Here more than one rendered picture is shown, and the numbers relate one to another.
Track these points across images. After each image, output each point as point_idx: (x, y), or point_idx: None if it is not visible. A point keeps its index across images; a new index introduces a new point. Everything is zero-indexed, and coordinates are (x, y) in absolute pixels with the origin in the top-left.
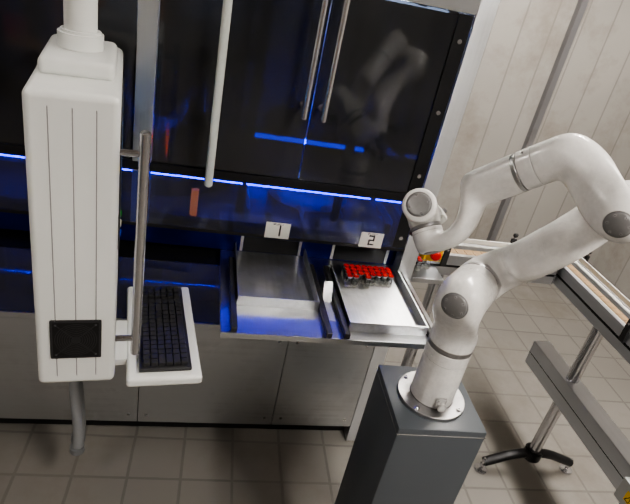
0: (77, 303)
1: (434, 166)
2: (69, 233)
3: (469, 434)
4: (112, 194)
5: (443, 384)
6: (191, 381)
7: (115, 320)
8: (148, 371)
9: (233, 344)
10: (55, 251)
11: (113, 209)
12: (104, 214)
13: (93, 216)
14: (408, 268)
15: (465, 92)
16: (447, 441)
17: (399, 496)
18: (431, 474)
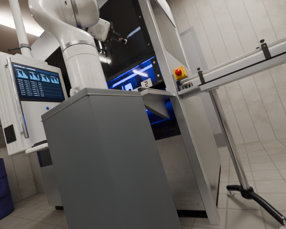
0: (7, 119)
1: (151, 35)
2: (0, 95)
3: (74, 96)
4: (4, 78)
5: (70, 75)
6: (40, 146)
7: (17, 124)
8: (33, 146)
9: None
10: (0, 102)
11: (5, 82)
12: (4, 85)
13: (2, 87)
14: (171, 88)
15: (144, 1)
16: (66, 113)
17: (72, 195)
18: (77, 160)
